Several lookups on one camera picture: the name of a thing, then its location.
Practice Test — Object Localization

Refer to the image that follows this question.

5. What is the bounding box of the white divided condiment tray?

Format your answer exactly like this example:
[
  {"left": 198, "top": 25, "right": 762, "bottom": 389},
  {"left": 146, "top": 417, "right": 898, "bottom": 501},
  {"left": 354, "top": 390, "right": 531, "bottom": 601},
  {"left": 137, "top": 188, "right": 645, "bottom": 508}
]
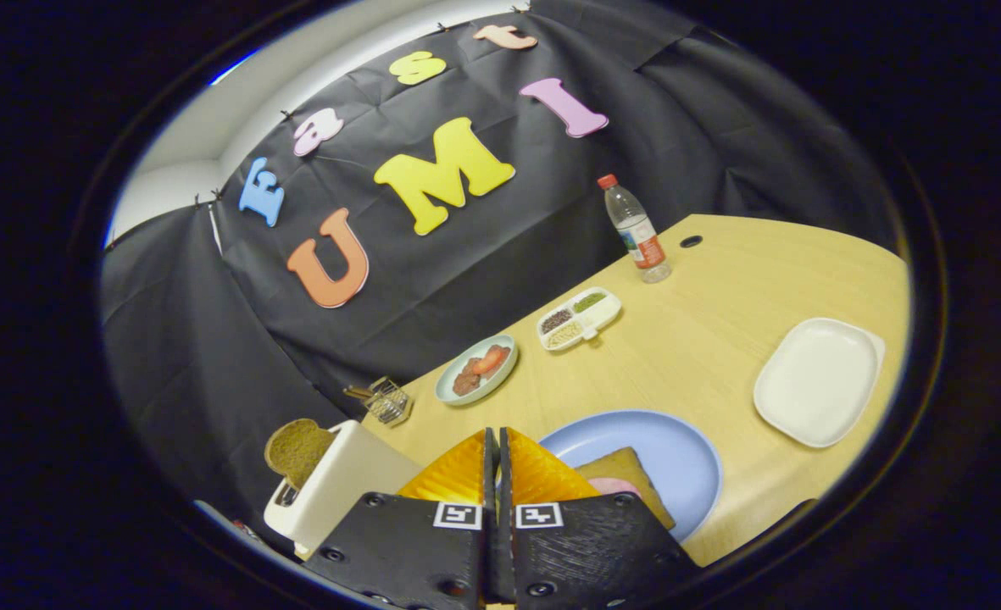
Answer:
[{"left": 536, "top": 286, "right": 623, "bottom": 353}]

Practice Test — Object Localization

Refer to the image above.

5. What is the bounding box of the pale green round plate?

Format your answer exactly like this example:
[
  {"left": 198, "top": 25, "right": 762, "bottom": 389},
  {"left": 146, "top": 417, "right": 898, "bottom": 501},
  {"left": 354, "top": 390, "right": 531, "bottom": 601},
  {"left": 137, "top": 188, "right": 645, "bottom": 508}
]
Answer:
[{"left": 434, "top": 333, "right": 519, "bottom": 407}]

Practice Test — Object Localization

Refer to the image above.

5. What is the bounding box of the brown meat slice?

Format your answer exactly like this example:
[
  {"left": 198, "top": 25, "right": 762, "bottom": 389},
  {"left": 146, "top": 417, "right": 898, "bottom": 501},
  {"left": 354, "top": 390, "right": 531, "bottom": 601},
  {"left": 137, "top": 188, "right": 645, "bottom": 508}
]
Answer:
[{"left": 453, "top": 357, "right": 485, "bottom": 397}]

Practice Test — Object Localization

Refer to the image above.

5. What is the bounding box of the clear water bottle red cap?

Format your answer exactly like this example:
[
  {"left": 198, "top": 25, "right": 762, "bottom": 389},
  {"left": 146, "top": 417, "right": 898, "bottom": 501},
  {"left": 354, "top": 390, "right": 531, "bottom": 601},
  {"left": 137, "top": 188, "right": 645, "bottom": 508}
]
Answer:
[{"left": 597, "top": 174, "right": 673, "bottom": 285}]

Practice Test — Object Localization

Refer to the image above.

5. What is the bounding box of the blue round plate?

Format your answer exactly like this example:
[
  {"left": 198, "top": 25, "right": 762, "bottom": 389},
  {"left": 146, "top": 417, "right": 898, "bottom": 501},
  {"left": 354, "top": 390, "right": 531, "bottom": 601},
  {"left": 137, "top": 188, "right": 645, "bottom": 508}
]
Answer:
[{"left": 537, "top": 409, "right": 724, "bottom": 544}]

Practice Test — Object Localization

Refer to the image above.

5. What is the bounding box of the white toaster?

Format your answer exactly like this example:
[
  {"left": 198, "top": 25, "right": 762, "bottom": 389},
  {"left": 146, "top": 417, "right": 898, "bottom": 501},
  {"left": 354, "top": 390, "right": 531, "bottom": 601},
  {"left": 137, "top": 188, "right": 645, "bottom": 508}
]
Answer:
[{"left": 263, "top": 419, "right": 422, "bottom": 560}]

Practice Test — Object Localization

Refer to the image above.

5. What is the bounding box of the red tomato slice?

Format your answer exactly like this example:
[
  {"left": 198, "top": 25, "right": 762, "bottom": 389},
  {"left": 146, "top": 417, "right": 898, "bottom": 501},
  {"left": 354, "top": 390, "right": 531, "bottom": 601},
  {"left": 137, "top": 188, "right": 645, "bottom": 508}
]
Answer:
[{"left": 472, "top": 345, "right": 512, "bottom": 376}]

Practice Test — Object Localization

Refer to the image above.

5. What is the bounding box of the black backdrop cloth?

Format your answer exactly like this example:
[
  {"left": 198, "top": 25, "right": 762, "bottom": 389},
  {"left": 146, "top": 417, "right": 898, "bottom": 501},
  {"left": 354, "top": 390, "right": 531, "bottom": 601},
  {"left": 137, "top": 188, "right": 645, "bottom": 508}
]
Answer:
[{"left": 100, "top": 0, "right": 899, "bottom": 530}]

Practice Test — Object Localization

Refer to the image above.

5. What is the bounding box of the brown toast slice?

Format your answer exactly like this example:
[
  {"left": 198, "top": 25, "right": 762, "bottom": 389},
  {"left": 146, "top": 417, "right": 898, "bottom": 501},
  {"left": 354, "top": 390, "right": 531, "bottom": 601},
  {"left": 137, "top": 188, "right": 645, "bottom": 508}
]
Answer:
[
  {"left": 264, "top": 418, "right": 336, "bottom": 491},
  {"left": 574, "top": 446, "right": 678, "bottom": 531}
]

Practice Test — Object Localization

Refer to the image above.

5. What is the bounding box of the wire utensil basket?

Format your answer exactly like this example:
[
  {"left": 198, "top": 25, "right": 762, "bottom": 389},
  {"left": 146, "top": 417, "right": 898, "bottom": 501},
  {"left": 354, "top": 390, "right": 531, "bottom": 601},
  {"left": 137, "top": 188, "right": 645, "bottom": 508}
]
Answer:
[{"left": 343, "top": 376, "right": 414, "bottom": 426}]

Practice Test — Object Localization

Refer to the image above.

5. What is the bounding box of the pink ham slice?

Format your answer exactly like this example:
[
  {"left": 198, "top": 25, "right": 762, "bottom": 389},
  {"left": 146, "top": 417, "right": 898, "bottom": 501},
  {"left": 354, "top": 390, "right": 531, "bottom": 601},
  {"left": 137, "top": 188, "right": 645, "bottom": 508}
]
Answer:
[{"left": 587, "top": 476, "right": 642, "bottom": 500}]

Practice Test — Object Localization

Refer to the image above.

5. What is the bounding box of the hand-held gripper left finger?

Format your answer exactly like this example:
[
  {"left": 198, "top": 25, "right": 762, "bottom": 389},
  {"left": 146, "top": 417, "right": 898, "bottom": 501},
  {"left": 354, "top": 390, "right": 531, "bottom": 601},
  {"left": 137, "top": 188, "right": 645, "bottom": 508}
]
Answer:
[{"left": 303, "top": 427, "right": 500, "bottom": 610}]

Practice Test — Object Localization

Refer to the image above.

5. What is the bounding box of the white rectangular plate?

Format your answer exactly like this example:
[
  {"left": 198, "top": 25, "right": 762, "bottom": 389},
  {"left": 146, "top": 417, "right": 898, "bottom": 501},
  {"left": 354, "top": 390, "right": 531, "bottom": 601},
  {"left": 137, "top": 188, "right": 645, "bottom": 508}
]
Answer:
[{"left": 752, "top": 317, "right": 886, "bottom": 449}]

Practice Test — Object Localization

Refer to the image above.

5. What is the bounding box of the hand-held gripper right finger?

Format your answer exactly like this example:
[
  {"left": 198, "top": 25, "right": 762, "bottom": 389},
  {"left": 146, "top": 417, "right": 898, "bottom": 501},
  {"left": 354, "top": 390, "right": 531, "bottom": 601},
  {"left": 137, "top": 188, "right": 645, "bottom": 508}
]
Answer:
[{"left": 500, "top": 426, "right": 703, "bottom": 610}]

